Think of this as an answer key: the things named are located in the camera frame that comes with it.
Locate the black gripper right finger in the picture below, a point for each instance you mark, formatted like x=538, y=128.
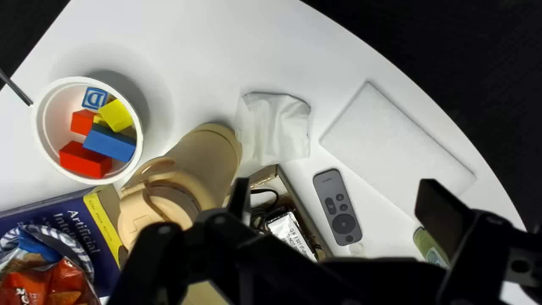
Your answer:
x=484, y=254

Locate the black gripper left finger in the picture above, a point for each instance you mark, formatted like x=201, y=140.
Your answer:
x=169, y=259

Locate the pale green tube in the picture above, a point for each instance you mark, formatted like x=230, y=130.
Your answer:
x=425, y=245

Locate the blue hardcover book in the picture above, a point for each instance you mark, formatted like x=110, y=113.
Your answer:
x=56, y=215

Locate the red chips bag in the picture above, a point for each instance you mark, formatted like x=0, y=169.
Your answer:
x=50, y=286

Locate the silver foil packet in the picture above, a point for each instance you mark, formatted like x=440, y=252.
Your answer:
x=288, y=230

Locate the blue wooden block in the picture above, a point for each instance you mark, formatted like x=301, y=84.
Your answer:
x=110, y=145

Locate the large red wooden block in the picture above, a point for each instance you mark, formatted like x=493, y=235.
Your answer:
x=84, y=159

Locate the blue foil bag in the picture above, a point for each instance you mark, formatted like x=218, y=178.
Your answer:
x=30, y=245

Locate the white foam sheet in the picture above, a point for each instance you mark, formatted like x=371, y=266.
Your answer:
x=389, y=140

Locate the yellow wooden block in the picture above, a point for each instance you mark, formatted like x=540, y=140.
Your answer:
x=117, y=115

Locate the grey remote control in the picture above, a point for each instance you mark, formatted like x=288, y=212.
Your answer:
x=335, y=205

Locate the small red wooden block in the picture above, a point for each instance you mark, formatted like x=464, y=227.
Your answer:
x=83, y=122

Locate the blue letter block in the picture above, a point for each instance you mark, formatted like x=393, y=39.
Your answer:
x=93, y=98

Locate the white round bowl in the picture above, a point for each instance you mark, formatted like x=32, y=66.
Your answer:
x=54, y=120

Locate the thin black rod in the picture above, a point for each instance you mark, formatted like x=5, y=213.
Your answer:
x=17, y=90

